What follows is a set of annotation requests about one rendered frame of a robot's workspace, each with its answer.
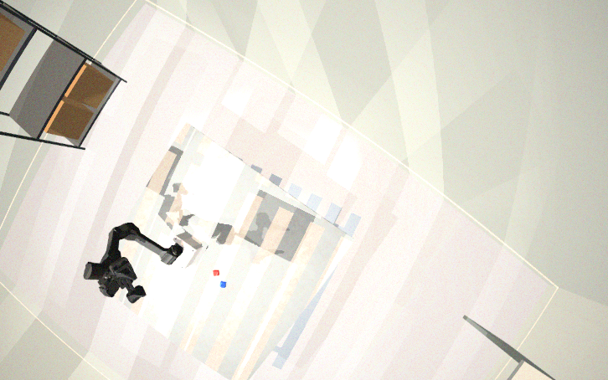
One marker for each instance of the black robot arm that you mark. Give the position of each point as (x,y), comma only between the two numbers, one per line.
(129,231)

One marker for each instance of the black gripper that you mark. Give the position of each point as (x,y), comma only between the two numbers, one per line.
(122,269)

